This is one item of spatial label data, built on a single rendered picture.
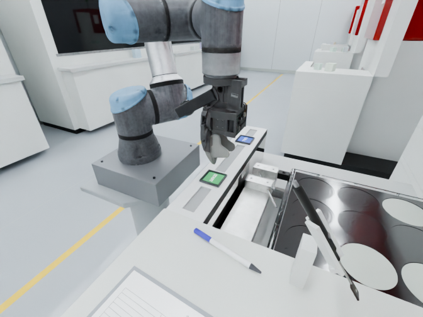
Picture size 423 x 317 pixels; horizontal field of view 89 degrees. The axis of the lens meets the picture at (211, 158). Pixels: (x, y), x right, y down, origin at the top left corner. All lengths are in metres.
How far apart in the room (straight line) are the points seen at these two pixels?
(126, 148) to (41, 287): 1.21
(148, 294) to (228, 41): 0.42
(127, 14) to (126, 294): 0.45
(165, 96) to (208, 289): 0.56
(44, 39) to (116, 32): 2.99
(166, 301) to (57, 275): 1.45
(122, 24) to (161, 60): 0.32
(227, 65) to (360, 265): 0.47
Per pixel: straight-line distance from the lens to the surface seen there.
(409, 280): 0.59
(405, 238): 0.68
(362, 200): 0.73
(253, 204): 0.63
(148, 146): 0.76
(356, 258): 0.57
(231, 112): 0.44
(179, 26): 0.49
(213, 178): 0.57
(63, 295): 1.69
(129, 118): 0.71
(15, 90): 3.03
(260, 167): 0.74
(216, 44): 0.42
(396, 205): 0.76
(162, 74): 0.76
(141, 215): 0.91
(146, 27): 0.47
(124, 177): 0.74
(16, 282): 1.90
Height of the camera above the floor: 1.30
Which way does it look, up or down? 31 degrees down
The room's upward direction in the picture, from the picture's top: straight up
